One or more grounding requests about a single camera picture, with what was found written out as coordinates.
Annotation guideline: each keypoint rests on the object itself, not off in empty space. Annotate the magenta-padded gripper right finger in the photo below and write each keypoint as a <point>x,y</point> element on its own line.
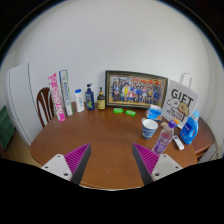
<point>146,159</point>

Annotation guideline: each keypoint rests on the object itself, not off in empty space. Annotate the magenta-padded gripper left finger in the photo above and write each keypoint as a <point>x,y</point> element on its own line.
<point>78,158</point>

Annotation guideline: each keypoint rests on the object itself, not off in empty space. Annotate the clear purple-capped water bottle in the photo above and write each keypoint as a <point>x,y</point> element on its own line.
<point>163,139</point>

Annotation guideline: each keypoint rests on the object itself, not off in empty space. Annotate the white remote control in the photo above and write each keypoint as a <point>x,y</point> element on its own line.
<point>178,142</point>

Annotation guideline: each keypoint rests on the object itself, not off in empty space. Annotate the blue tissue pack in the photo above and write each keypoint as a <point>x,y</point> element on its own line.
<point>154,113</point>

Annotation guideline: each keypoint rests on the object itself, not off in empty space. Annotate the small green packet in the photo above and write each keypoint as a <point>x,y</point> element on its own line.
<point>118,110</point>
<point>130,113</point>

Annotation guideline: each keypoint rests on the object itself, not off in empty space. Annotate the blue detergent bottle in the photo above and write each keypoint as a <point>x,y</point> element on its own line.
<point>189,131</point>

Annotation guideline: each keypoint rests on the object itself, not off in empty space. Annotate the white bottle with blue cap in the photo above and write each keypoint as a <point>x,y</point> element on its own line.
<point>79,101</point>

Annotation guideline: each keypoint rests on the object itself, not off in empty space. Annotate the dark blue pump bottle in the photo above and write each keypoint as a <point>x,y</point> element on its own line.
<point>90,100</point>

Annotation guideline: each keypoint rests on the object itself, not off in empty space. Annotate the dark amber bottle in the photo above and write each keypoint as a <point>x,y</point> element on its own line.
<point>101,101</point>

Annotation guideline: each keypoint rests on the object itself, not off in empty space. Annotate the brown wooden chair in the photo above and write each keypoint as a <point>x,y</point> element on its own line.
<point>42,106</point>

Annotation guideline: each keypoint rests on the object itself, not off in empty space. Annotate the tall pink box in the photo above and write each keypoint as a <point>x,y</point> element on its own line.
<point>57,98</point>

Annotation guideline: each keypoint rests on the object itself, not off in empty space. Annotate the tall green and white box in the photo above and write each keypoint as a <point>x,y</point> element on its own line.
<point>66,93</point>

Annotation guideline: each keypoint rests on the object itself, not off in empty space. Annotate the white paper gift bag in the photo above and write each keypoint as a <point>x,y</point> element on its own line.
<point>180,100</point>

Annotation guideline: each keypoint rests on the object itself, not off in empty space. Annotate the white radiator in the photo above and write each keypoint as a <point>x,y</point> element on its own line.
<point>216,152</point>

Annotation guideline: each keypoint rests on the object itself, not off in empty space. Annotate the framed group photo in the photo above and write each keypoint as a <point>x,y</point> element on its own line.
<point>136,89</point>

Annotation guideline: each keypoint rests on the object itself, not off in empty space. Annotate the dark green crate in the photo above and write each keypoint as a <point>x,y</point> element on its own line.
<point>5,128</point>

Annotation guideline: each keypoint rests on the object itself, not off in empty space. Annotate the white cabinet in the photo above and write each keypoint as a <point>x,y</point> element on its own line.
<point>21,103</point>

